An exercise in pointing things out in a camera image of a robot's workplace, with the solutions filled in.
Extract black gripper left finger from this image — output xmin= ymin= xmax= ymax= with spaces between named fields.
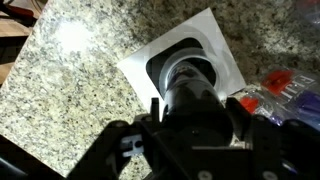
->
xmin=66 ymin=97 xmax=198 ymax=180

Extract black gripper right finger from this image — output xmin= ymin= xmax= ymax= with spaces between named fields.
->
xmin=226 ymin=96 xmax=320 ymax=180

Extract white tape roll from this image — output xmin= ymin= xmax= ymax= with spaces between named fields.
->
xmin=157 ymin=46 xmax=218 ymax=101

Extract red and clear plastic item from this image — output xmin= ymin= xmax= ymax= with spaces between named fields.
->
xmin=239 ymin=0 xmax=320 ymax=132

